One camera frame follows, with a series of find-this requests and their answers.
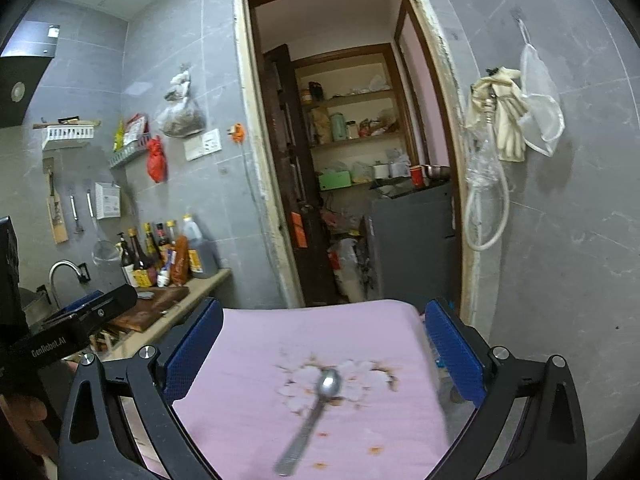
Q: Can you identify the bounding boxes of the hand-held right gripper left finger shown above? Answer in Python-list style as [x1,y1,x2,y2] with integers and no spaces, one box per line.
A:
[57,297,224,480]

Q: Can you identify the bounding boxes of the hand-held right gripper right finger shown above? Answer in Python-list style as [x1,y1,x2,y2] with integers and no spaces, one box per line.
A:
[425,297,588,480]

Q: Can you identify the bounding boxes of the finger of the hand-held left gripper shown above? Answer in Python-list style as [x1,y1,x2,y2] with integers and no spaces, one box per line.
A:
[75,285,138,333]
[42,292,106,322]

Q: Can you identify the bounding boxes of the large steel spoon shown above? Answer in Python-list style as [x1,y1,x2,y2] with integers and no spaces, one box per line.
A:
[274,367,343,477]

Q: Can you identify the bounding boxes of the person's left hand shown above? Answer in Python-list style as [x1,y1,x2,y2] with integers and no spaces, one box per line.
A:
[0,394,50,458]

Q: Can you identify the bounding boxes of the steel faucet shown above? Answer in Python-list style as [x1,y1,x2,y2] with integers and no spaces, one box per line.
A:
[49,260,83,308]

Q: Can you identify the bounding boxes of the brown wooden cutting board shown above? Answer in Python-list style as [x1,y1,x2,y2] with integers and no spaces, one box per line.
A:
[107,285,191,333]

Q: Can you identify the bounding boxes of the dark sauce bottle yellow label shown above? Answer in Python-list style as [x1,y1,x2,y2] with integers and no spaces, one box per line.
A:
[128,229,152,286]

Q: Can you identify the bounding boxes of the pink floral tablecloth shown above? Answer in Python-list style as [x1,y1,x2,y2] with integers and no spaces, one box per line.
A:
[165,299,451,480]

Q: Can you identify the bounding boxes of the tall dark sauce bottle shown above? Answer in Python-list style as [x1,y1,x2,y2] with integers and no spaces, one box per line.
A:
[144,223,161,271]

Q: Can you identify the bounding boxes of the beige kitchen counter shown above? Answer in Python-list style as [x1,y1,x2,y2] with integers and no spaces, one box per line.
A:
[65,268,232,361]

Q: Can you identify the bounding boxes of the orange seasoning packet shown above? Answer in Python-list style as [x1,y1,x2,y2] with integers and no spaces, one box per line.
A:
[171,236,190,286]

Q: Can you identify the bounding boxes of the hanging wooden board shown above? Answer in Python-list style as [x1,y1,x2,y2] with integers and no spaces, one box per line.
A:
[44,157,69,245]

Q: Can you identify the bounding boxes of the large dark liquid jug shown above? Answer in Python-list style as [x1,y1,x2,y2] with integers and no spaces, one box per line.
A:
[181,215,219,279]

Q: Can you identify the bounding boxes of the grey cabinet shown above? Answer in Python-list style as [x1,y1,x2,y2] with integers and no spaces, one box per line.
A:
[363,180,458,303]

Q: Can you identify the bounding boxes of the white sack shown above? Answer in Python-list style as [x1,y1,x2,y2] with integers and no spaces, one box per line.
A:
[327,237,366,303]

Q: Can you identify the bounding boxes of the red plastic bag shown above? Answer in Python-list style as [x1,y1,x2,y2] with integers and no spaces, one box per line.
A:
[146,135,168,183]

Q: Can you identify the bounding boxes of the orange door sign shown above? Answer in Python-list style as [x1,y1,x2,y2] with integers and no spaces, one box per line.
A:
[291,211,308,248]

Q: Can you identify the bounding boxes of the snack packets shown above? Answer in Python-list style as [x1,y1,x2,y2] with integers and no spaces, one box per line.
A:
[114,114,150,151]

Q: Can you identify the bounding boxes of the clear hanging plastic bag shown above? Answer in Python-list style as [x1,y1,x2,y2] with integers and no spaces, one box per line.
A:
[157,64,207,137]

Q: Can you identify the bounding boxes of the green box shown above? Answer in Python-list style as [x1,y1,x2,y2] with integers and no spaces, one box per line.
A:
[318,171,352,192]

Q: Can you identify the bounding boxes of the dark wooden door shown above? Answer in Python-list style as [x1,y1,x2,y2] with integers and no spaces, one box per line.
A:
[262,45,331,306]

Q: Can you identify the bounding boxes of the black range hood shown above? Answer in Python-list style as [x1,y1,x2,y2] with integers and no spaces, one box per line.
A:
[0,20,61,128]

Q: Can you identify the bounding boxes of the cream rubber gloves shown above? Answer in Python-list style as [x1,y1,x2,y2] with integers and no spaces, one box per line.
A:
[465,67,531,162]

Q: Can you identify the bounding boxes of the white mesh bag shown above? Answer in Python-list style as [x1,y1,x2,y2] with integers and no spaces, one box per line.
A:
[517,20,566,157]

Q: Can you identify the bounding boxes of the wooden shelf unit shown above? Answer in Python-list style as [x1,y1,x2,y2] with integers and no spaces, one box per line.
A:
[292,44,418,306]

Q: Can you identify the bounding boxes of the wire mesh strainer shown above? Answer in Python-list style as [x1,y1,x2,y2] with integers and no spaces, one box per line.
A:
[86,190,122,263]

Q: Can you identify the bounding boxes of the white wall box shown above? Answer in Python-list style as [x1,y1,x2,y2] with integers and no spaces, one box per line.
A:
[95,181,122,220]

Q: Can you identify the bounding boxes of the white hose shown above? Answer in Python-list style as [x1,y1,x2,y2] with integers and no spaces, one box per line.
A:
[462,157,511,252]

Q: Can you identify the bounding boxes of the metal wall rack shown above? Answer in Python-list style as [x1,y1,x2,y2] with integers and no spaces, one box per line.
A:
[109,132,152,169]

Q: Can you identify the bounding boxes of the white plastic wall basket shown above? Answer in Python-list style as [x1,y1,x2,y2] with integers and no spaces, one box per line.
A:
[41,121,96,151]

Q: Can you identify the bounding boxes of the white wall outlet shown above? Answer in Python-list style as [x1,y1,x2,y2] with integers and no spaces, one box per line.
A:
[184,128,222,162]

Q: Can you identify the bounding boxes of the cream door frame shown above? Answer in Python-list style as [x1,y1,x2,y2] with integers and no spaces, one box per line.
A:
[232,0,481,326]

